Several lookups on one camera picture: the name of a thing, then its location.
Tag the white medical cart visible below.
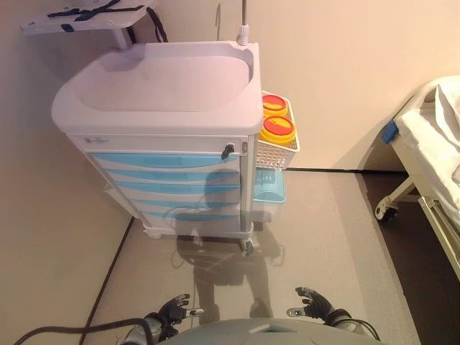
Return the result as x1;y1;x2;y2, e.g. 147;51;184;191
51;41;263;252

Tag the yellow sharps container red lid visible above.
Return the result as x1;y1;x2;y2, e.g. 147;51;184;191
259;115;298;145
261;91;290;118

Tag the white bed sheet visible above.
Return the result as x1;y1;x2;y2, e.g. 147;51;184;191
398;75;460;203

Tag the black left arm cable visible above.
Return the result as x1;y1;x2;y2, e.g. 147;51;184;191
15;318;155;345

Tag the blue bed clip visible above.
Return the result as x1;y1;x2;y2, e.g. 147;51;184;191
380;119;400;144

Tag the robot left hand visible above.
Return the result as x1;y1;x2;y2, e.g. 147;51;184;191
154;293;206;341

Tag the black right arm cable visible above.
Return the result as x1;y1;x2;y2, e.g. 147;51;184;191
354;317;382;341

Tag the dark blue strap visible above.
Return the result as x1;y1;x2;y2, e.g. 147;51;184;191
46;0;125;23

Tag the black hanging strap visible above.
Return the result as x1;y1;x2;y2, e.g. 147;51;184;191
146;6;168;43

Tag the bed caster wheel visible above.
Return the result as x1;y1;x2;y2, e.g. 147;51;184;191
374;200;398;222

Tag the white overbed table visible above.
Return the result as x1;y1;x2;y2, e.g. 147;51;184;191
19;0;162;50

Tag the white perforated basket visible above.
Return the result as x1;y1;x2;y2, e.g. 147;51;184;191
254;94;301;170

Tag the light blue waste bin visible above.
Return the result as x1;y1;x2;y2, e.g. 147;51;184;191
252;168;289;204

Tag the white hospital bed frame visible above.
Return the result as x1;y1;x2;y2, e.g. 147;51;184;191
357;75;460;283

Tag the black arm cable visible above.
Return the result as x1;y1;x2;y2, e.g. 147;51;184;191
354;317;382;341
15;318;155;345

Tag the metal IV pole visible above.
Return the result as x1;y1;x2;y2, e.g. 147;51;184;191
236;0;253;47

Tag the grey robot torso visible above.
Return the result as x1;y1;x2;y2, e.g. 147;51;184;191
163;317;390;345

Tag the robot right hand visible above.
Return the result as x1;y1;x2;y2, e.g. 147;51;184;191
285;286;338;325

